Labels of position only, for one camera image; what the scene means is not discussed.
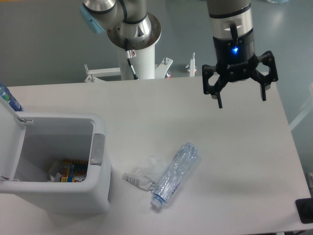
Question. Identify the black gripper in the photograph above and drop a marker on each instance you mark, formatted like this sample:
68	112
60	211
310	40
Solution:
234	58

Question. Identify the clear crushed plastic bottle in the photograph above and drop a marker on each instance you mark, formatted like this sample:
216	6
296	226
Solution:
179	167

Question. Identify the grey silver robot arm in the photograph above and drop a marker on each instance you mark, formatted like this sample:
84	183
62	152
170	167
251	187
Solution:
230	19

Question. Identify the colourful trash in can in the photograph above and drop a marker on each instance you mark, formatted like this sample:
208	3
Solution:
68	171

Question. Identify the white plastic trash can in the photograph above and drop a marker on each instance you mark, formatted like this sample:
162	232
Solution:
31	142

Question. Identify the black device at edge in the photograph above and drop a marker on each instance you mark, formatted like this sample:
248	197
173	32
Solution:
305	210

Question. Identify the blue labelled bottle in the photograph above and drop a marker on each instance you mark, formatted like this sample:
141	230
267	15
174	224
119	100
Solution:
10	99

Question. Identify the white pedestal foot bracket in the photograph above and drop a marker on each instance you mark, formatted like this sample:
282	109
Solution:
191	68

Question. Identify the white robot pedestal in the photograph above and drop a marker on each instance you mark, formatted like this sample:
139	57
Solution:
137	56

